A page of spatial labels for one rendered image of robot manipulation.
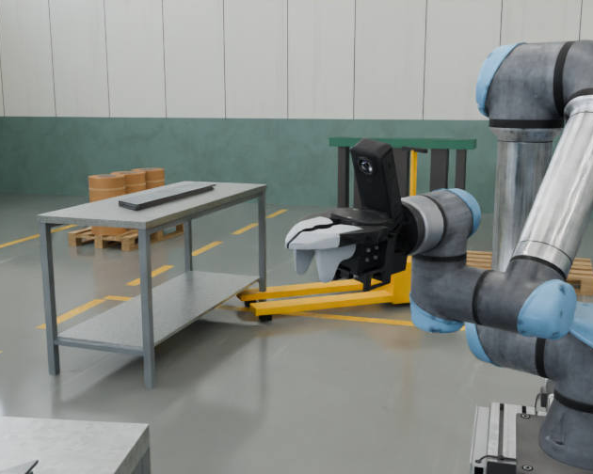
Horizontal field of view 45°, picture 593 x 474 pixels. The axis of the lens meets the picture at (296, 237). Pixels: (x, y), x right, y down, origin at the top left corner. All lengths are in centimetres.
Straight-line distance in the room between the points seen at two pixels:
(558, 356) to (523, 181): 28
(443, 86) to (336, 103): 155
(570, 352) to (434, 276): 30
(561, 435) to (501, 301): 37
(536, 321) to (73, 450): 74
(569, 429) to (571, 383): 7
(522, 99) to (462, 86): 926
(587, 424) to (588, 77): 52
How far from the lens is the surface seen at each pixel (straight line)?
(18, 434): 132
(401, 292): 562
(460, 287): 97
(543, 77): 116
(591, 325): 118
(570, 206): 101
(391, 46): 1057
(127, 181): 827
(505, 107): 118
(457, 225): 98
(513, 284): 95
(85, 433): 129
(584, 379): 120
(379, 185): 84
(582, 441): 123
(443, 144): 790
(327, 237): 77
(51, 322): 443
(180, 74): 1153
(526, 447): 128
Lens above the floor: 160
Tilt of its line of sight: 11 degrees down
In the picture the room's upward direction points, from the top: straight up
